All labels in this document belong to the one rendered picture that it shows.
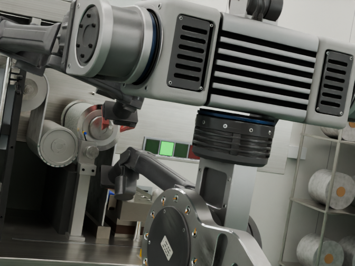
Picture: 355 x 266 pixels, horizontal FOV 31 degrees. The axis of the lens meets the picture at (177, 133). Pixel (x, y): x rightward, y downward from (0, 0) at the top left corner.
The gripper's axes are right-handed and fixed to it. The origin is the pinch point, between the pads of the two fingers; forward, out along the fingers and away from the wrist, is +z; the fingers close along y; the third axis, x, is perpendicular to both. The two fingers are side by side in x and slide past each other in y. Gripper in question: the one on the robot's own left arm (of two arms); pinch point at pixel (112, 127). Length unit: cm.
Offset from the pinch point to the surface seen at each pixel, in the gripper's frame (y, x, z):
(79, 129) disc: -8.9, 1.3, 4.8
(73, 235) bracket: -6.9, -26.8, 21.7
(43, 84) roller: -21.8, 11.4, -2.1
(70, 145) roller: -10.8, -2.5, 8.8
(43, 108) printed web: -20.5, 6.8, 4.1
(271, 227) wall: 231, 109, 259
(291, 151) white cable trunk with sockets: 235, 156, 213
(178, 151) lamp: 39, 17, 33
